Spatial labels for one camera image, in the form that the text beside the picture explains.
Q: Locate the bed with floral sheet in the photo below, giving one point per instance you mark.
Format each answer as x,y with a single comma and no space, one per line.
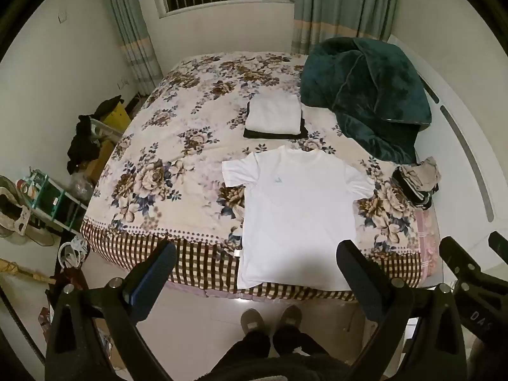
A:
158,147

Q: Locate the white floor fan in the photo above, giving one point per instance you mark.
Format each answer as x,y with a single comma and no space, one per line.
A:
16,210

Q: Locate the person's right leg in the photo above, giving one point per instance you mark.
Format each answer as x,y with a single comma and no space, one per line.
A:
295,343

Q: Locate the person's left grey slipper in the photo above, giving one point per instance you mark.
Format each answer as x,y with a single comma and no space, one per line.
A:
254,319

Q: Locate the person's right grey slipper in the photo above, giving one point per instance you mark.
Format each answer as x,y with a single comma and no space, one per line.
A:
291,316

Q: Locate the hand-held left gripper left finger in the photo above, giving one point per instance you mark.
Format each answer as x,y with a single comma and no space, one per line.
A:
153,270

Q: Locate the dark green plush blanket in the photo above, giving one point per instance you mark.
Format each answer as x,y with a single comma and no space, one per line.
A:
357,83

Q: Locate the clear plastic bag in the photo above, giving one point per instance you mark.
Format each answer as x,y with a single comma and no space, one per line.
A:
81,188

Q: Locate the person's grey slipper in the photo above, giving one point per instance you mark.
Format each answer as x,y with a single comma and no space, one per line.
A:
254,319
291,316

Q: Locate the yellow box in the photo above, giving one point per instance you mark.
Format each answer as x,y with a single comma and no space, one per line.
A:
117,121

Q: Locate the folded black garment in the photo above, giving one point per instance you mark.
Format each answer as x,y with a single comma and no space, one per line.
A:
274,136

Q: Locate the teal striped curtain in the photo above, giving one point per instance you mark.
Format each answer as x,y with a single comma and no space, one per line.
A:
337,8
129,27

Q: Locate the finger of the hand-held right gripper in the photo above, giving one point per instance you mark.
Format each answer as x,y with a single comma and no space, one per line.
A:
456,256
499,243

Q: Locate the folded white shirt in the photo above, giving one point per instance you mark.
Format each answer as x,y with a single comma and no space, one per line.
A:
274,113

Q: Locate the pile of small clothes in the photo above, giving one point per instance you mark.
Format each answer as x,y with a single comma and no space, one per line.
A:
416,178

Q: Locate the person's leg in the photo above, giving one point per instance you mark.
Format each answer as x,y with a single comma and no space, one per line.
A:
252,345
295,343

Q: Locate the white t-shirt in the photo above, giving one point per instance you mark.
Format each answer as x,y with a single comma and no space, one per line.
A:
297,214

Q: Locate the person's left leg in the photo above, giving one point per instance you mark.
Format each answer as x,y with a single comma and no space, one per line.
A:
252,345

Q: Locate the white headboard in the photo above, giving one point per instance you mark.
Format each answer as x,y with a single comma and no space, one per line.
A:
468,127

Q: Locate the teal storage rack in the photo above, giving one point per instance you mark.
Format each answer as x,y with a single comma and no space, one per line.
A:
39,190

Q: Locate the wooden broom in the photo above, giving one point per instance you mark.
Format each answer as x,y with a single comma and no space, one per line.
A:
24,272

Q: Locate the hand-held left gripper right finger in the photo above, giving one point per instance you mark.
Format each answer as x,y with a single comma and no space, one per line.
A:
359,278

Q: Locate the white wall socket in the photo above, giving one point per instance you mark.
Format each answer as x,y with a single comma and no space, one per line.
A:
62,17
123,83

